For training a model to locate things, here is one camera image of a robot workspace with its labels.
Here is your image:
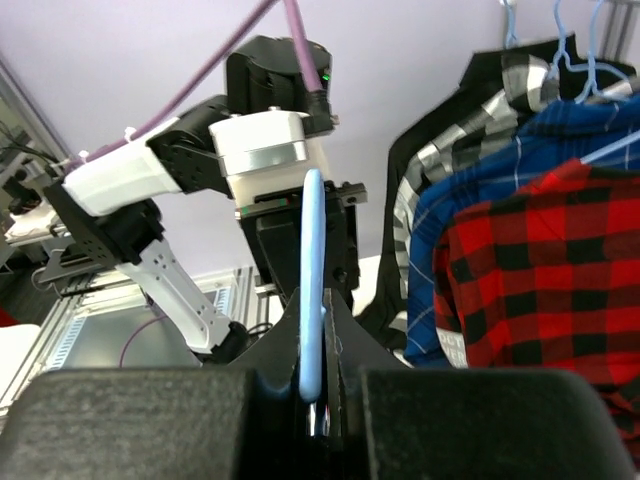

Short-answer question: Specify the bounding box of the blue hanger of grey shirt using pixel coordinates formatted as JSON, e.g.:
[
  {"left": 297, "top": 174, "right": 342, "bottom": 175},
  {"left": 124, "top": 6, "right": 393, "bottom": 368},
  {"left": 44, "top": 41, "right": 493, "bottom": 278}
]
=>
[{"left": 546, "top": 0, "right": 579, "bottom": 80}]

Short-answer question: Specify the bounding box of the blue plaid shirt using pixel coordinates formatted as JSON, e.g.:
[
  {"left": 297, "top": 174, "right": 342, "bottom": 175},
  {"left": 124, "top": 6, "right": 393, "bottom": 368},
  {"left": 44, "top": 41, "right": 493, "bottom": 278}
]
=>
[{"left": 404, "top": 94, "right": 639, "bottom": 367}]

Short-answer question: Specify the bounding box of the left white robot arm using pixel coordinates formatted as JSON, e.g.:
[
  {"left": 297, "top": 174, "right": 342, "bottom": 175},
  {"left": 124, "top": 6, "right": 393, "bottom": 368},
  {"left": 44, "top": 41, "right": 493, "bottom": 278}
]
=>
[{"left": 45, "top": 36, "right": 333, "bottom": 365}]

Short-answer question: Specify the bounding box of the red black plaid shirt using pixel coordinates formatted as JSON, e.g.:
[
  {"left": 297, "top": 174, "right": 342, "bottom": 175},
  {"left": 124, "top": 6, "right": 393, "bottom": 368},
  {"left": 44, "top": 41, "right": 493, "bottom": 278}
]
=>
[{"left": 433, "top": 160, "right": 639, "bottom": 456}]

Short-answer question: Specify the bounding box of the blue hanger of black shirt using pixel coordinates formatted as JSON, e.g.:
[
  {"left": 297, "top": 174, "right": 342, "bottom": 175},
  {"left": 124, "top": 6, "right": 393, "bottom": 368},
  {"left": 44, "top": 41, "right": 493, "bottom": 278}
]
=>
[{"left": 499, "top": 0, "right": 518, "bottom": 49}]

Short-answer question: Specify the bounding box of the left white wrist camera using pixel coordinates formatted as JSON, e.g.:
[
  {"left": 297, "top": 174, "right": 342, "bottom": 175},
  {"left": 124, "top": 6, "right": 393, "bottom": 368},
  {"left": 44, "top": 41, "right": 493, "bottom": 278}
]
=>
[{"left": 209, "top": 107, "right": 330, "bottom": 207}]

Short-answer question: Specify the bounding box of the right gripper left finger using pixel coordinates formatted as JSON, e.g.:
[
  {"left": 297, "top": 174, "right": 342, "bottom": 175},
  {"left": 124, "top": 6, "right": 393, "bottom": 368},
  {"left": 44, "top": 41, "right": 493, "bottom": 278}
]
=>
[{"left": 1, "top": 299, "right": 303, "bottom": 479}]

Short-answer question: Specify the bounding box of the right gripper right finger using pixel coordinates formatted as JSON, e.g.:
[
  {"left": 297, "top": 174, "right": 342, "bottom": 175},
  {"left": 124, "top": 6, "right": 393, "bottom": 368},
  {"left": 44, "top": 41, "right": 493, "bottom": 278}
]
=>
[{"left": 324, "top": 290, "right": 636, "bottom": 479}]

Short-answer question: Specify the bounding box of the blue hanger of red shirt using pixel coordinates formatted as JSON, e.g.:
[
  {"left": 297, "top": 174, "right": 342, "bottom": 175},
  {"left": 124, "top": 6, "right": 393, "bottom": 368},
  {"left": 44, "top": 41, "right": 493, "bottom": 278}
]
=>
[{"left": 580, "top": 130, "right": 640, "bottom": 164}]

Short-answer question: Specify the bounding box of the light blue wire hanger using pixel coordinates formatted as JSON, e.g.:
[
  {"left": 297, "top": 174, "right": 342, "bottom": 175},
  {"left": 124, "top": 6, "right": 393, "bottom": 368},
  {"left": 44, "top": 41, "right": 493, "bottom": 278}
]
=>
[{"left": 299, "top": 169, "right": 326, "bottom": 403}]

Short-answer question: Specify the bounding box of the grey white plaid shirt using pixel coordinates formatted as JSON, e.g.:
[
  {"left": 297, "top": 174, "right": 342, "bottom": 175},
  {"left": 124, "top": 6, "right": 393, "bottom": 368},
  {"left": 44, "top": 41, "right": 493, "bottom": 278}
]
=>
[{"left": 392, "top": 49, "right": 559, "bottom": 299}]

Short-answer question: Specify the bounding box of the white slotted cable duct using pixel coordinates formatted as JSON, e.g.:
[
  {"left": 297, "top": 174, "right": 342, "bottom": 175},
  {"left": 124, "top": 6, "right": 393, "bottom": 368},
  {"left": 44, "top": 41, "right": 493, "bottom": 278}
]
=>
[{"left": 46, "top": 317, "right": 86, "bottom": 371}]

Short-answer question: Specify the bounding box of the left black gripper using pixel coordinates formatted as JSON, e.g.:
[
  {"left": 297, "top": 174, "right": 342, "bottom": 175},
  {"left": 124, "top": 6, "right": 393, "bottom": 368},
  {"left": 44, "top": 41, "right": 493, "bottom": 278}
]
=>
[{"left": 234, "top": 180, "right": 369, "bottom": 311}]

